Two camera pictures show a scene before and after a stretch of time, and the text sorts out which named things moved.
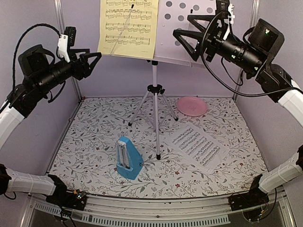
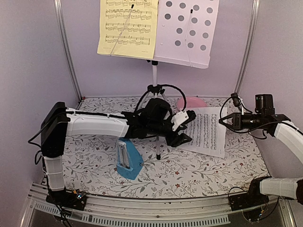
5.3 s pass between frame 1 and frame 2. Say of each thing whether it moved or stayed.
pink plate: stayed
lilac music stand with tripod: stayed
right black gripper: moved
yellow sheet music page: stayed
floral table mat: stayed
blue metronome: stayed
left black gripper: moved
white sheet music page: moved
